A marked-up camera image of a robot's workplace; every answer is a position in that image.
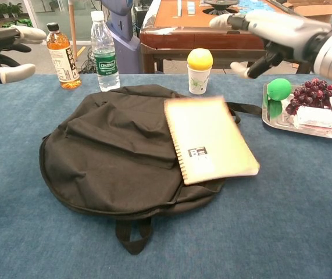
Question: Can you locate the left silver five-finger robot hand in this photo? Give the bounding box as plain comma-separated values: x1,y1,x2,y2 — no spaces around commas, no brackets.
0,23,47,84

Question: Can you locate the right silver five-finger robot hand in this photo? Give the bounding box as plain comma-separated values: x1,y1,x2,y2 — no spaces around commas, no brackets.
209,10,332,80

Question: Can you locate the brown spiral notebook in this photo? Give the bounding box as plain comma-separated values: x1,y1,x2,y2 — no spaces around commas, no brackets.
163,95,261,186

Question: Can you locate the black fabric backpack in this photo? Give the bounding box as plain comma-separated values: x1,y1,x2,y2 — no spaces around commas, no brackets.
39,84,263,256

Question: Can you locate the cardboard box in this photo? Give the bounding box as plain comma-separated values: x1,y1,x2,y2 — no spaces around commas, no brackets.
287,0,332,23

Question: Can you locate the amber tea bottle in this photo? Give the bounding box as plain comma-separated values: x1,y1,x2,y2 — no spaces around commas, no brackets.
46,22,82,90

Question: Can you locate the green ball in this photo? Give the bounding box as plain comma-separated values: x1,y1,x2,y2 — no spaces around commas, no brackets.
266,78,292,102

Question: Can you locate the bunch of red grapes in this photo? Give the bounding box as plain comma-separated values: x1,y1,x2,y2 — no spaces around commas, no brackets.
284,77,332,116

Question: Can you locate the wooden pole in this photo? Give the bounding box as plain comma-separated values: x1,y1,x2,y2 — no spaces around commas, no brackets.
67,0,78,62

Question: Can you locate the white rectangular block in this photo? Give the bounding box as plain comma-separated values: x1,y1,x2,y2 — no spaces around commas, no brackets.
295,105,332,129

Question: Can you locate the clear water bottle green label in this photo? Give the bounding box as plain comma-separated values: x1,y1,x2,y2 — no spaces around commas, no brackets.
90,10,122,92

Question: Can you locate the silver metal tray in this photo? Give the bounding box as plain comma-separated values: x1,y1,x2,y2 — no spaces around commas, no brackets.
262,82,332,140

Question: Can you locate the white paper cup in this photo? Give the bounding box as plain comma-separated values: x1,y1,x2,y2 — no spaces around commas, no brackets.
187,65,212,95

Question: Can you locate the brown mahjong table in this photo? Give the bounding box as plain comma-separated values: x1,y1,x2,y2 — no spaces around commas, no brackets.
139,0,312,75

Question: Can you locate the blue carpet table mat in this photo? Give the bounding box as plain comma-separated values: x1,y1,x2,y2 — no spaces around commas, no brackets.
0,73,332,279

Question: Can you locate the blue-grey machine pedestal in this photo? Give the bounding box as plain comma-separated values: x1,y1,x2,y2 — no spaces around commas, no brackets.
101,0,142,74

